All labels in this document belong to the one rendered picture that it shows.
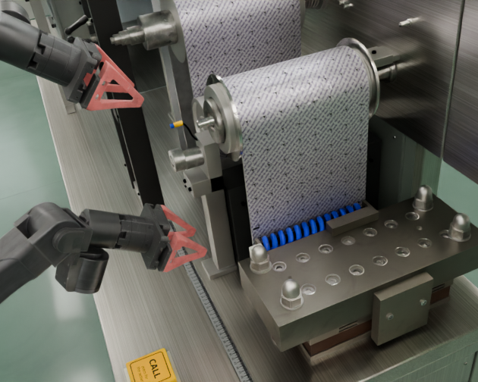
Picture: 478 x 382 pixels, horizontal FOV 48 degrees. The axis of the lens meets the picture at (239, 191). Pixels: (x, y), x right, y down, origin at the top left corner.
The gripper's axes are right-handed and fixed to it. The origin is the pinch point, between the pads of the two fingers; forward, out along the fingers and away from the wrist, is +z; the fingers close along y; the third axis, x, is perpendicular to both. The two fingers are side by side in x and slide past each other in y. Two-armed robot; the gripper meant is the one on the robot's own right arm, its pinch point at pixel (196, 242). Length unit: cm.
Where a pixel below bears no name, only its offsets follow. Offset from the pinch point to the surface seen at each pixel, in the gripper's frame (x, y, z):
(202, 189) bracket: 6.6, -6.9, 1.2
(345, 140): 24.6, 0.2, 19.0
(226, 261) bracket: -8.4, -7.5, 13.2
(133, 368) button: -20.7, 8.9, -6.3
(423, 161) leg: 21, -13, 55
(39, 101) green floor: -111, -339, 31
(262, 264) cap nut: 2.9, 8.6, 8.2
